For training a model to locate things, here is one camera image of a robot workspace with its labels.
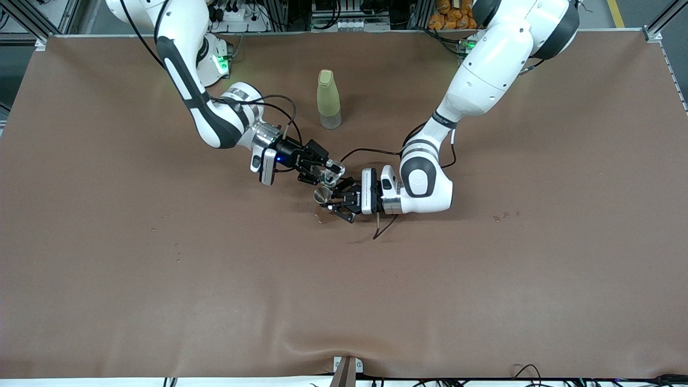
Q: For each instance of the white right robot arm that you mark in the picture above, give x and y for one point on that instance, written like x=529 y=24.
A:
x=183 y=80

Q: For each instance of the yellow-green bottle shaker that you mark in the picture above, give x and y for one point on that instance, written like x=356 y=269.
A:
x=328 y=97

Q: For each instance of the brown table cover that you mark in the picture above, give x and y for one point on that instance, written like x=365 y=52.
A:
x=344 y=295

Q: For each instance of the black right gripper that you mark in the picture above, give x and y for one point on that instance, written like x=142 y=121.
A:
x=292 y=152

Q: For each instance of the orange bread pile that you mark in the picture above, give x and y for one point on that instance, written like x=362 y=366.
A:
x=451 y=16

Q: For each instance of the grey clamp bracket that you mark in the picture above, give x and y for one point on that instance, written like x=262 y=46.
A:
x=346 y=371

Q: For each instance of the large brown liquid puddle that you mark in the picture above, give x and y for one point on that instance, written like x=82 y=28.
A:
x=321 y=219

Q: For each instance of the small clear glass cup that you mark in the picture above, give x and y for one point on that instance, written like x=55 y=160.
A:
x=333 y=173

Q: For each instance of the white terminal block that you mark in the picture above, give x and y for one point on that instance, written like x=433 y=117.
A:
x=349 y=24

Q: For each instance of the steel double jigger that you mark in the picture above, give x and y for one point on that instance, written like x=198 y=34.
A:
x=322 y=194

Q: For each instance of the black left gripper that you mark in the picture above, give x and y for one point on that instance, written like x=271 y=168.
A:
x=352 y=201

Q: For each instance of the white power strip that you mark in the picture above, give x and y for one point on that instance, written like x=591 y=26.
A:
x=236 y=15

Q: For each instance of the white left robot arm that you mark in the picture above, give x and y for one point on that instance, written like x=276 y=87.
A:
x=484 y=70

